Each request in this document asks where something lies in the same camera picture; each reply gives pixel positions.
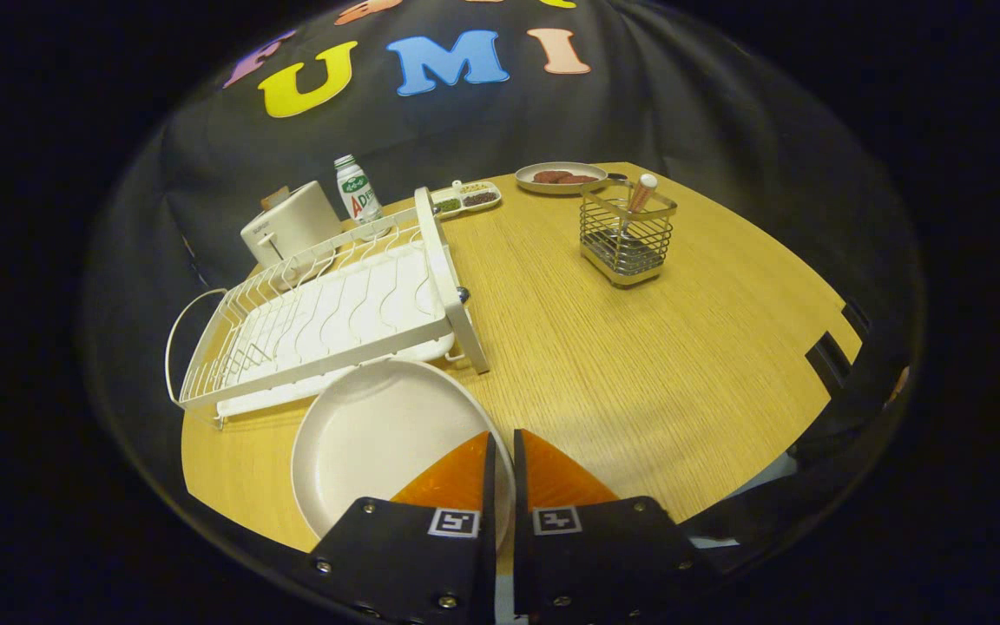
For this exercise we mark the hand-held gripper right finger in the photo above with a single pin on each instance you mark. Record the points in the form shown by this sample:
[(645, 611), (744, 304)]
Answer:
[(521, 555)]

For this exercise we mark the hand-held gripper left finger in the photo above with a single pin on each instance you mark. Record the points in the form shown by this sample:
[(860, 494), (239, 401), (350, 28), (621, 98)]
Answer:
[(490, 555)]

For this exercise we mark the beige round plate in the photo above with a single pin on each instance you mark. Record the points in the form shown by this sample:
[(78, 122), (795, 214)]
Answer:
[(378, 434)]

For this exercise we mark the white divided dish with beans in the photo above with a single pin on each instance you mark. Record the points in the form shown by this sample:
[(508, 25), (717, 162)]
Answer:
[(465, 198)]

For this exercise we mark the beige plate with meat patties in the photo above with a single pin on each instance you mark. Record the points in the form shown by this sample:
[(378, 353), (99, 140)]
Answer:
[(561, 187)]

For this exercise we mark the brown meat patty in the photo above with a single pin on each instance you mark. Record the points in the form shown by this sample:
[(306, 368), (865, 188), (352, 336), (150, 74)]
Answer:
[(549, 176), (580, 180)]

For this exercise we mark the white toaster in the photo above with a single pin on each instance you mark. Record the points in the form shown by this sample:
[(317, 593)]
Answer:
[(292, 226)]

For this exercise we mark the white green-label drink bottle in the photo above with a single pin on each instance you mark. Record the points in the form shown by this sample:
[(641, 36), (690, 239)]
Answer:
[(358, 191)]

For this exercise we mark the brown toast slice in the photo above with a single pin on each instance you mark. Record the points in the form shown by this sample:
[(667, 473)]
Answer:
[(274, 197)]

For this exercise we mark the black backdrop cloth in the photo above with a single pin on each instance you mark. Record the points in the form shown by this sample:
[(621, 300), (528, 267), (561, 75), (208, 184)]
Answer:
[(708, 113)]

